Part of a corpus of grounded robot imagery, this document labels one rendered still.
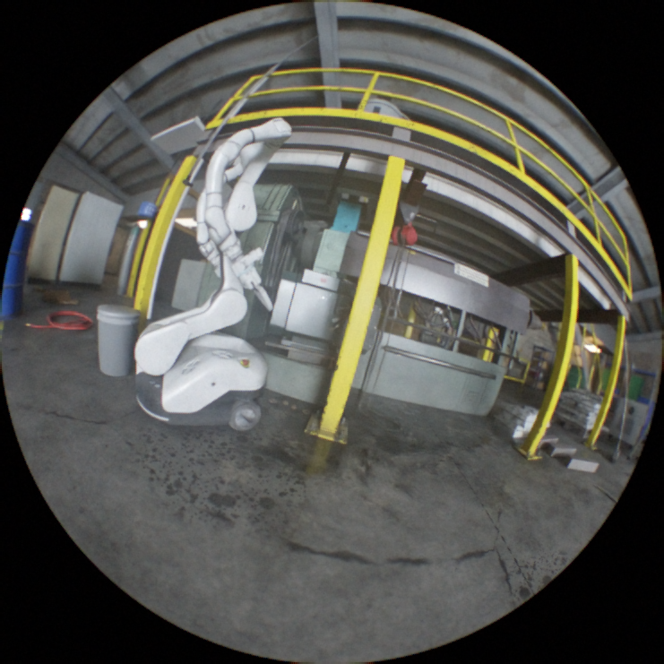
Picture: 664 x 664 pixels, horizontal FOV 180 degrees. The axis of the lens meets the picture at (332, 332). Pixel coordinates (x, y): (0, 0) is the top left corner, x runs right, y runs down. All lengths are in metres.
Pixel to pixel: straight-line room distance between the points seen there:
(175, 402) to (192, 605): 0.68
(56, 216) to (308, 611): 6.20
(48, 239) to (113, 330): 4.76
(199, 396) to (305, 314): 0.84
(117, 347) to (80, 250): 4.75
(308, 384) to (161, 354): 0.95
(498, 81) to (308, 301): 5.14
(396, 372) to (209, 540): 1.88
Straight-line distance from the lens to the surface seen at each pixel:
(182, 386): 0.86
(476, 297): 2.40
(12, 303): 2.88
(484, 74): 5.15
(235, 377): 0.87
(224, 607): 0.64
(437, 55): 5.00
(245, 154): 1.21
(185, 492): 0.79
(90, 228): 6.07
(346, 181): 2.28
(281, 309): 1.36
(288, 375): 1.48
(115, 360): 1.45
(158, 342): 0.96
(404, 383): 2.09
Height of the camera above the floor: 0.63
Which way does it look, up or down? 5 degrees down
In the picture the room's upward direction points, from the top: 15 degrees clockwise
